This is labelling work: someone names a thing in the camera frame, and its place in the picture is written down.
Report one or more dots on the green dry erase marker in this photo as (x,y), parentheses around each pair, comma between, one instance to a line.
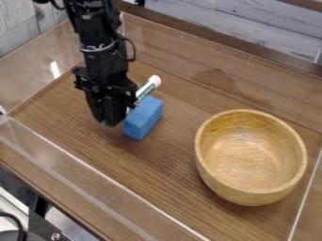
(146,88)

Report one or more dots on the blue foam block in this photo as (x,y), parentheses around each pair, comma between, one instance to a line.
(142,119)

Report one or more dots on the black metal table bracket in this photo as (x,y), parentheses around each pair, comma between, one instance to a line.
(42,230)

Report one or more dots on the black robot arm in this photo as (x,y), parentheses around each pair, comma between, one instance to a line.
(95,19)

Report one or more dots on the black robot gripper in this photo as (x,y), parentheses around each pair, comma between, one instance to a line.
(103,79)

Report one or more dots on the clear acrylic tray wall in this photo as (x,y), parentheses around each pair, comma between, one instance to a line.
(135,190)

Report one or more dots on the brown wooden bowl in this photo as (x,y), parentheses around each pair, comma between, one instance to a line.
(251,157)

